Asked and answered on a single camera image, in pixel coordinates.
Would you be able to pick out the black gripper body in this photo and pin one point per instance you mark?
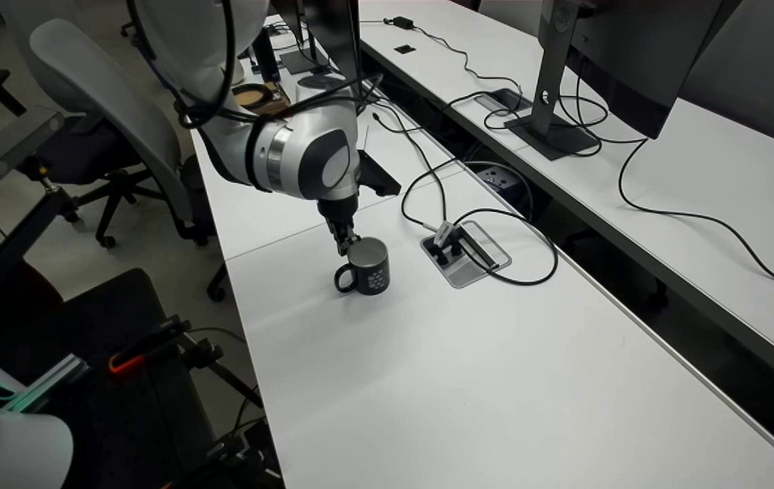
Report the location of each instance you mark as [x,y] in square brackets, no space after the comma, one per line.
[337,218]

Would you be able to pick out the black mug with white print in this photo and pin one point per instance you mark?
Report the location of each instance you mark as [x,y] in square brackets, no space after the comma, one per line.
[371,274]

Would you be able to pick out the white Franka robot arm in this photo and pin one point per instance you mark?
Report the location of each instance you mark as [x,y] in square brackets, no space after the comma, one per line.
[205,44]

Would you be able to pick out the silver table outlet box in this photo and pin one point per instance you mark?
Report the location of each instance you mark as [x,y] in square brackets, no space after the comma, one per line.
[469,274]

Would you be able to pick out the brown tape roll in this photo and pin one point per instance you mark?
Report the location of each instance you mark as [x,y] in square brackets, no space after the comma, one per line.
[264,99]

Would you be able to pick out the black power strip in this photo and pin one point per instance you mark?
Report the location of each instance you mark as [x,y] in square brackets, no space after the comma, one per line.
[499,179]

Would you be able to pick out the small black chip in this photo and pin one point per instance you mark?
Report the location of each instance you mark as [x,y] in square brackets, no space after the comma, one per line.
[406,48]

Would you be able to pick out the flat black desk box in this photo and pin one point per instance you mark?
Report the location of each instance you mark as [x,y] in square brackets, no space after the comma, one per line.
[501,99]

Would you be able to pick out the orange and black clamp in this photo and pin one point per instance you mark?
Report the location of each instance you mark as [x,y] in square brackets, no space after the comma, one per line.
[129,362]

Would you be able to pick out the grey office chair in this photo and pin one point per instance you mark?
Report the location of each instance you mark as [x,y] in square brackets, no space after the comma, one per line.
[116,99]

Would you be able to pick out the black monitor stand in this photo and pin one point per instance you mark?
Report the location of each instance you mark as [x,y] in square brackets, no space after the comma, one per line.
[553,82]

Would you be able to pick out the black fabric chair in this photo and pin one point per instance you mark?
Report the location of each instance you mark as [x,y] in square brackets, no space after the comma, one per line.
[89,302]

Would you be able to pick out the pale aluminium bar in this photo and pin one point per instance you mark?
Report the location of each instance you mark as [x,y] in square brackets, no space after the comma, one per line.
[47,382]

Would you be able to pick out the black monitor screen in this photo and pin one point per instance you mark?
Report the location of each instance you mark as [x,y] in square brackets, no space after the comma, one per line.
[768,65]
[639,65]

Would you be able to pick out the white rounded cover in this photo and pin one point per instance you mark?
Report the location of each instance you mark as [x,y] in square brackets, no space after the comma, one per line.
[22,453]

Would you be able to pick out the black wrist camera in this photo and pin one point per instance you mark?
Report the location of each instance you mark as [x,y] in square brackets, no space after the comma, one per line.
[375,179]

